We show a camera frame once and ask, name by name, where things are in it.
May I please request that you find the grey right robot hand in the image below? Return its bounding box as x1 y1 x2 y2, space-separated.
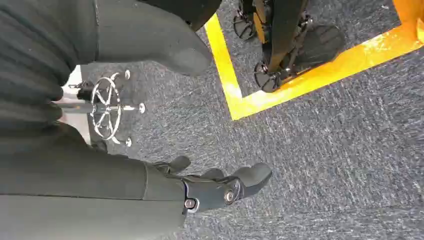
0 0 274 240

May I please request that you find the white panel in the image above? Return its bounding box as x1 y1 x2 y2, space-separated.
61 65 92 146

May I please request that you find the chrome stool base with footring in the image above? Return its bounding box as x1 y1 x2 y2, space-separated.
52 69 147 148

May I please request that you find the ribbed grey right arm sleeve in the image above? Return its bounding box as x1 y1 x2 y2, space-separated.
0 0 99 147

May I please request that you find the black robot body shell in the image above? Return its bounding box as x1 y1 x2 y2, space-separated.
139 0 223 33

